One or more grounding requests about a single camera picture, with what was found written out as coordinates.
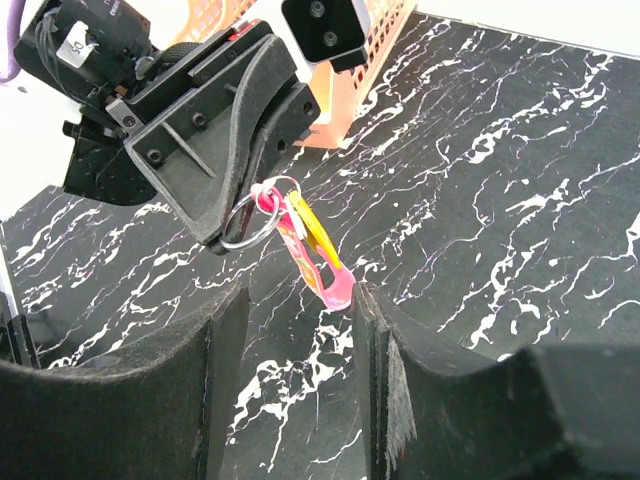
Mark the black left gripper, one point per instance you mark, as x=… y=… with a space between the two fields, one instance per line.
x=216 y=117

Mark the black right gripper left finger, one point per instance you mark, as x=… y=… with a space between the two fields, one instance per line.
x=157 y=408

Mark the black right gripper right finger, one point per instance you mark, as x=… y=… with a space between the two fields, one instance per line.
x=432 y=409

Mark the keyring with pink strap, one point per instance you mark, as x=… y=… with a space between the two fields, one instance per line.
x=333 y=286

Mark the yellow key tag with key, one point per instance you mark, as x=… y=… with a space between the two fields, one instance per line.
x=309 y=228

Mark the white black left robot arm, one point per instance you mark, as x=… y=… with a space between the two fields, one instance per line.
x=90 y=51

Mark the orange plastic desk organizer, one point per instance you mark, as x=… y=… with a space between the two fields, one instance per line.
x=339 y=95

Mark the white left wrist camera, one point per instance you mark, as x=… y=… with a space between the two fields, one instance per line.
x=334 y=31

